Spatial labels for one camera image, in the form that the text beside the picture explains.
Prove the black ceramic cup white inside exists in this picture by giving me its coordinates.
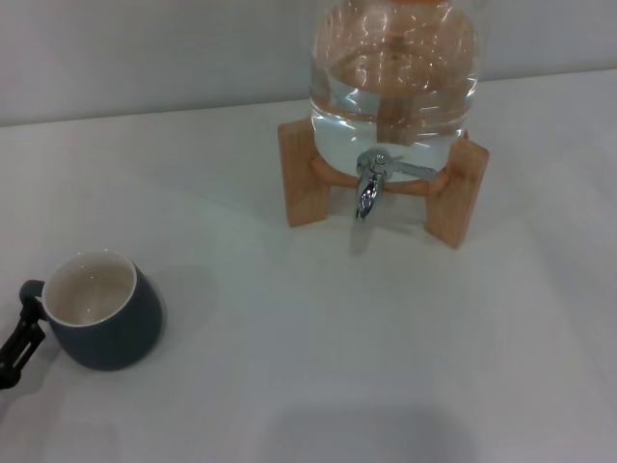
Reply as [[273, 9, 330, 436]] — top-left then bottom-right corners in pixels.
[[18, 249, 164, 371]]

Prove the chrome faucet with lever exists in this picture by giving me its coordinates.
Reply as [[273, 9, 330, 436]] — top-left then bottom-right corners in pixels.
[[355, 148, 439, 224]]

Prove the wooden dispenser stand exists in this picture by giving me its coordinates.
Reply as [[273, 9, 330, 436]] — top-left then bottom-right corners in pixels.
[[278, 118, 491, 251]]

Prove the clear glass water dispenser jar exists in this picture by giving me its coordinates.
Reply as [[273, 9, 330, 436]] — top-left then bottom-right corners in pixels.
[[308, 0, 483, 176]]

